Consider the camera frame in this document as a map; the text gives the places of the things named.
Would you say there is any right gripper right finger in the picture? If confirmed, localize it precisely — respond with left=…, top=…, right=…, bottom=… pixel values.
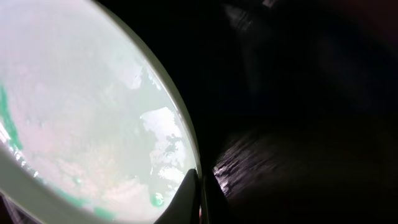
left=201, top=170, right=239, bottom=224

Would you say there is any mint plate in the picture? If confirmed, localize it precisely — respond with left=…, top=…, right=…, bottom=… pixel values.
left=1, top=0, right=201, bottom=223

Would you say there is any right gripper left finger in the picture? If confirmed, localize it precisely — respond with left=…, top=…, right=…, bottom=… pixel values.
left=155, top=169, right=200, bottom=224

